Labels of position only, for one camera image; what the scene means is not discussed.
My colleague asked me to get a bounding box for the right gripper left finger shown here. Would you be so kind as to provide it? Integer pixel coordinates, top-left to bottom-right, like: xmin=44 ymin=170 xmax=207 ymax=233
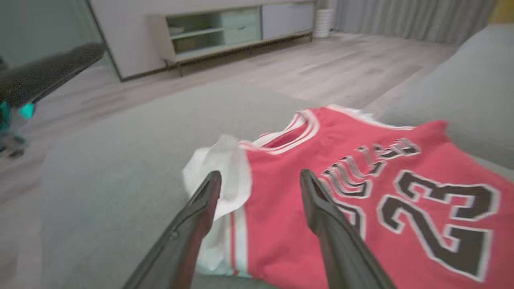
xmin=122 ymin=171 xmax=222 ymax=289

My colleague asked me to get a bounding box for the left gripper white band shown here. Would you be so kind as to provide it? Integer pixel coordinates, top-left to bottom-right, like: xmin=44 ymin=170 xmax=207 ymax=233
xmin=0 ymin=42 xmax=106 ymax=158

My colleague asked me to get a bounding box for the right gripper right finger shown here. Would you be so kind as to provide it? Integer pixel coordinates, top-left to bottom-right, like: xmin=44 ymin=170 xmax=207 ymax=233
xmin=299 ymin=169 xmax=397 ymax=289

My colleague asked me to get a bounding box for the red white Bulls jersey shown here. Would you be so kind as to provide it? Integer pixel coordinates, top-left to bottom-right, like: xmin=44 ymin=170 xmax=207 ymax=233
xmin=183 ymin=104 xmax=514 ymax=289

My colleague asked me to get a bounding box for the glass door panel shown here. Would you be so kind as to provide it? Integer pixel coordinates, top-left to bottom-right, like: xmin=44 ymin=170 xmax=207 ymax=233
xmin=0 ymin=0 xmax=121 ymax=83

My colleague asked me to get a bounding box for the wide grey sofa seat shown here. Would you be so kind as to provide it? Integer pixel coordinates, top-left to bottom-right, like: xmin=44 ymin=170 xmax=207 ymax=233
xmin=40 ymin=82 xmax=514 ymax=289

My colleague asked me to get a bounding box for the grey sofa seat cushion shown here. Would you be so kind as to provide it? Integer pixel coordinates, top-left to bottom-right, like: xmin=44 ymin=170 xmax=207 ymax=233
xmin=379 ymin=23 xmax=514 ymax=171

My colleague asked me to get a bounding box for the white ribbed cylindrical bin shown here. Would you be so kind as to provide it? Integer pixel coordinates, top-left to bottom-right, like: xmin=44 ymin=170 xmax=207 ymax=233
xmin=313 ymin=9 xmax=335 ymax=39

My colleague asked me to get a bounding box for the pale low media cabinet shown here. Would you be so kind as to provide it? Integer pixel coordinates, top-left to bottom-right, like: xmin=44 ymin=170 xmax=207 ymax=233
xmin=145 ymin=0 xmax=316 ymax=77

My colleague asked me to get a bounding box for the grey pleated curtain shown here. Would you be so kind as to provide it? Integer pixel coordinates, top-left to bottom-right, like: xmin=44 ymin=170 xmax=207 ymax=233
xmin=333 ymin=0 xmax=496 ymax=45

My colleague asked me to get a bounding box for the yellow sofa backrest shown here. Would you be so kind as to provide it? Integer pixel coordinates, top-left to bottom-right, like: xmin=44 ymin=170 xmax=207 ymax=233
xmin=489 ymin=0 xmax=514 ymax=24

